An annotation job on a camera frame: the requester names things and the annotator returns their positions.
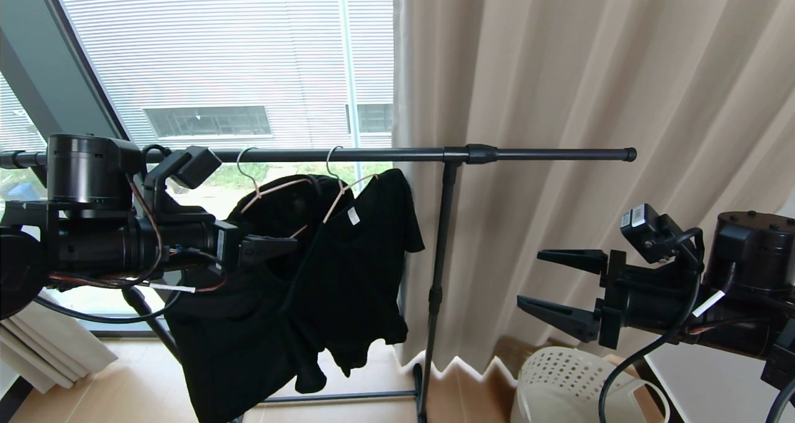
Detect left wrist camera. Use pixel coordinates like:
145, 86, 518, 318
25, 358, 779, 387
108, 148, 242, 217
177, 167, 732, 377
142, 143, 223, 225

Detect window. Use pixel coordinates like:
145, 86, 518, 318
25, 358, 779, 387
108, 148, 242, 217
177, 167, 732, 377
0, 0, 398, 334

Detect pink clothes hanger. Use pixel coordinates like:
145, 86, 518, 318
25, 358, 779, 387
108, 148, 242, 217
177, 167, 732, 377
236, 147, 317, 240
322, 145, 379, 225

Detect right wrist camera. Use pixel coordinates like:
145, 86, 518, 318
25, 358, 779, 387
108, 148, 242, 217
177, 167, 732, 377
620, 203, 706, 268

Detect black cable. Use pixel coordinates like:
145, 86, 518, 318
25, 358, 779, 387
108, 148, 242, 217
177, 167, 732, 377
598, 268, 706, 423
34, 283, 184, 324

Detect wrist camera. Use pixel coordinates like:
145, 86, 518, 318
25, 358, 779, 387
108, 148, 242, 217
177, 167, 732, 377
142, 143, 223, 225
620, 203, 706, 268

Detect black t-shirt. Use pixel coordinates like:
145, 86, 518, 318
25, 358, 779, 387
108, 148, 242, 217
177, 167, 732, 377
283, 168, 426, 377

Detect white laundry basket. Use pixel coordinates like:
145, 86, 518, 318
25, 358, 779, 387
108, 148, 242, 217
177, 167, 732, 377
511, 347, 671, 423

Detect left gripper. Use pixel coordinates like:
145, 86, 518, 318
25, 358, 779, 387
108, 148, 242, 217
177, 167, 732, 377
124, 215, 242, 273

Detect beige curtain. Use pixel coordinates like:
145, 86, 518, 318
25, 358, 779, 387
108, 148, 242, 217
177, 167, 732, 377
391, 0, 795, 374
0, 299, 119, 394

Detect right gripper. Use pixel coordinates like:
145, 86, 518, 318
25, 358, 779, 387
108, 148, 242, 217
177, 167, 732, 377
517, 249, 706, 350

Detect black clothes rack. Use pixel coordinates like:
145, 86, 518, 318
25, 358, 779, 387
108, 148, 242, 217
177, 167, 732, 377
0, 145, 637, 423

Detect black shorts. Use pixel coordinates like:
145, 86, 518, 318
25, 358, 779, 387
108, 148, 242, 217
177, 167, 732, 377
165, 175, 355, 423

